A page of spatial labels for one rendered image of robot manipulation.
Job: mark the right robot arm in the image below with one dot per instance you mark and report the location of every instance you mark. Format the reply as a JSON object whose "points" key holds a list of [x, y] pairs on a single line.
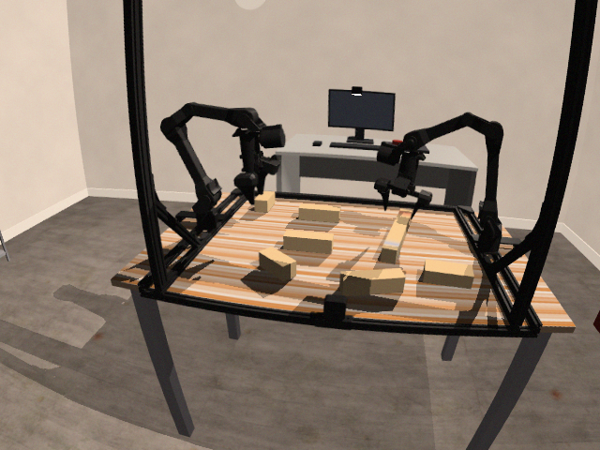
{"points": [[488, 241]]}

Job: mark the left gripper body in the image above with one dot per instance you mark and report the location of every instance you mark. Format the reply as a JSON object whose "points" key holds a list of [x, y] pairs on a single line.
{"points": [[248, 177]]}

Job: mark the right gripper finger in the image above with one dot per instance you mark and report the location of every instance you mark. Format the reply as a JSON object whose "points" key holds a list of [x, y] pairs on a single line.
{"points": [[417, 206], [385, 198]]}

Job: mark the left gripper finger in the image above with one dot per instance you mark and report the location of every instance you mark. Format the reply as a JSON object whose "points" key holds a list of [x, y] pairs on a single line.
{"points": [[249, 192], [261, 181]]}

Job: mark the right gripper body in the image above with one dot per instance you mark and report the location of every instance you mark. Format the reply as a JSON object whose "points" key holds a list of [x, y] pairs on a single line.
{"points": [[383, 184]]}

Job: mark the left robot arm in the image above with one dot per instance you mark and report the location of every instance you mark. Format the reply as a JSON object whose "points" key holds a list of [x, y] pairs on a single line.
{"points": [[208, 191]]}

